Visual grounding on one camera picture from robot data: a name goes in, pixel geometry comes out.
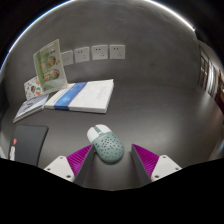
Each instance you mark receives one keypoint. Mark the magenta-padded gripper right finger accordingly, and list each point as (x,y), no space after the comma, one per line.
(160,166)

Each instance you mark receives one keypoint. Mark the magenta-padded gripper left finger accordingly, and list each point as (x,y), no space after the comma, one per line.
(63,166)

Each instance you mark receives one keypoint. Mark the green white perforated computer mouse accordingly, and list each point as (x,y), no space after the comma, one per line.
(106,146)

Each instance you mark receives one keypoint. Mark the dark grey mouse pad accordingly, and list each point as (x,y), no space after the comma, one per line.
(28,143)

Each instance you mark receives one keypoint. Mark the grey patterned booklet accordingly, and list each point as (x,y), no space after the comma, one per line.
(30,106)

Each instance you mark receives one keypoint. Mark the white book with blue stripe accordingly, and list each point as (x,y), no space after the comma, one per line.
(86,96)

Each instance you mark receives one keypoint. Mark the small white illustrated card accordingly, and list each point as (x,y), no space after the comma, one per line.
(32,87)

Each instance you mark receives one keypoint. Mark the green standing brochure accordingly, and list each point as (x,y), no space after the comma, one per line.
(50,66)

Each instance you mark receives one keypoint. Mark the glass door frame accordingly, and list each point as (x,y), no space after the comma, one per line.
(208,75)

